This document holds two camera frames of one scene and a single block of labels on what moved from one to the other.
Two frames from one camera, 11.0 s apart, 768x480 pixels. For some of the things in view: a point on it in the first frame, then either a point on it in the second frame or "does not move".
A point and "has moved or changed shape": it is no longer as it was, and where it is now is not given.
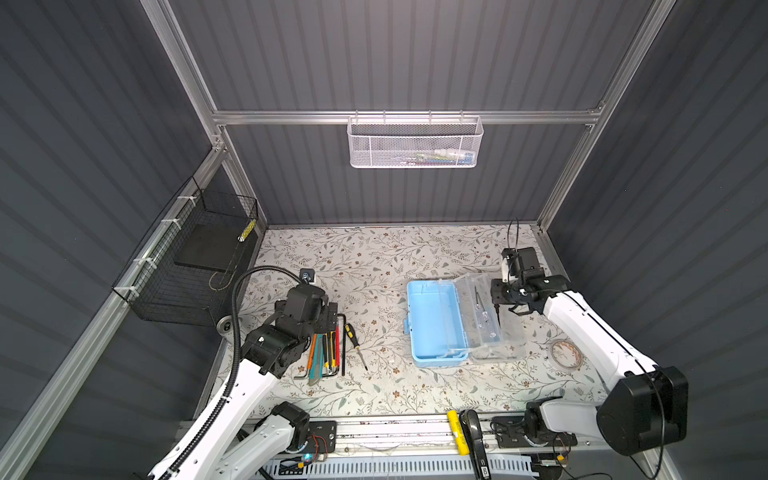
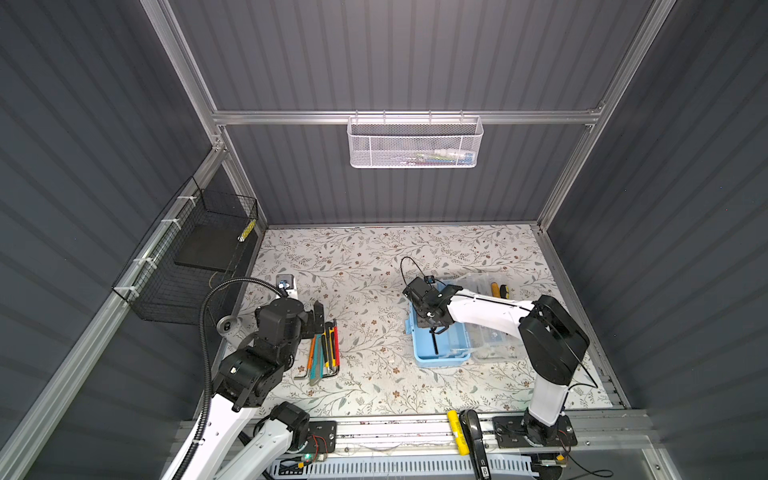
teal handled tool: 316,367 does not move
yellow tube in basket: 246,233 does not move
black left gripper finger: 332,316 → 319,326
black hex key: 343,341 → 434,332
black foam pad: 215,246 does not move
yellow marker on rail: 458,432 does not move
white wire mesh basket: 414,142 does not move
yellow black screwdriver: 353,339 has moved or changed shape
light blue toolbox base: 437,323 does not move
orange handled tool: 312,352 does not move
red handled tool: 337,345 does not move
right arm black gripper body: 503,292 → 422,319
